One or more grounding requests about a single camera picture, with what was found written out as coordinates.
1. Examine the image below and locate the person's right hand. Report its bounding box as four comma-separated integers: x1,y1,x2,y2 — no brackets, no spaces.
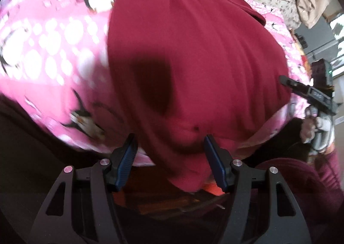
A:
299,106,323,144

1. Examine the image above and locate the person's maroon trouser leg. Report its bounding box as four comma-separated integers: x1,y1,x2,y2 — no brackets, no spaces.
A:
251,158,342,244

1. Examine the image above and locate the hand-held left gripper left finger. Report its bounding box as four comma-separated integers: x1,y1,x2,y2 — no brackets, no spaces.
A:
28,133,138,244

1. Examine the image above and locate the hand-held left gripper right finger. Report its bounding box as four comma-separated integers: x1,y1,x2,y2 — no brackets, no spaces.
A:
203,134,309,244

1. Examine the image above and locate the person's right forearm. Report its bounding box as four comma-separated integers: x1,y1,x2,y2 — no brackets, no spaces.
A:
316,149,341,180

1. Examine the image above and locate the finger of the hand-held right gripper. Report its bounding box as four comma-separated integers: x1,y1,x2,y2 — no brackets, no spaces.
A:
279,75,313,97

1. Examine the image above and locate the dark red garment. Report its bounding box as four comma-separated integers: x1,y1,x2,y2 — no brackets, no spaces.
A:
105,0,292,193

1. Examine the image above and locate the dark slatted object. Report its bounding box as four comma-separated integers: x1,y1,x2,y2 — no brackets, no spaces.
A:
294,32,309,49

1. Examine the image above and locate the pink penguin printed blanket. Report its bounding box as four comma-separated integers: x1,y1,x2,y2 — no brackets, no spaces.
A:
0,0,312,166

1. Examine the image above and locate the orange cloth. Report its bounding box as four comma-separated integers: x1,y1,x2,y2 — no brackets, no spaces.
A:
111,180,226,215

